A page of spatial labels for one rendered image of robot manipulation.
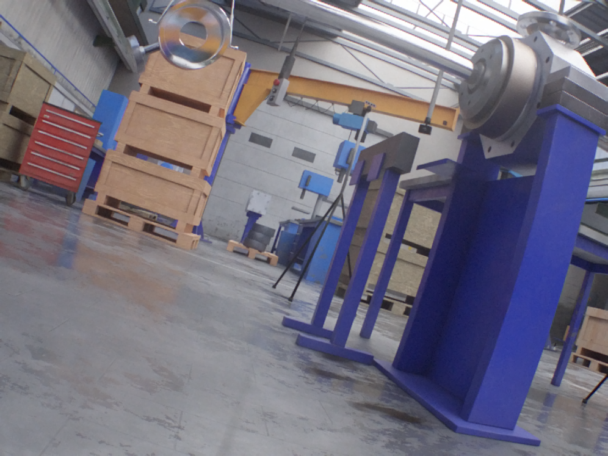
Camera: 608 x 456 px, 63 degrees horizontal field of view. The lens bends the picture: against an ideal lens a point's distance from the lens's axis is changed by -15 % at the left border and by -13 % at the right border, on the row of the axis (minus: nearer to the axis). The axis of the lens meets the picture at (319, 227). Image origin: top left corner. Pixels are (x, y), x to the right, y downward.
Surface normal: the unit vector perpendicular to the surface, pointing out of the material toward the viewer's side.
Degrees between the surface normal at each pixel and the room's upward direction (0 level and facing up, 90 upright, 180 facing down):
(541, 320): 90
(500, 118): 144
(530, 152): 135
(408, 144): 90
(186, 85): 90
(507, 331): 90
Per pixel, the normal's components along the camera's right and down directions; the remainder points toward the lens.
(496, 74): -0.69, -0.15
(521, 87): 0.11, 0.24
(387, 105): -0.34, -0.16
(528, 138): -0.08, 0.68
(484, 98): -0.82, 0.14
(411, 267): 0.25, 0.04
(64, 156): 0.47, 0.11
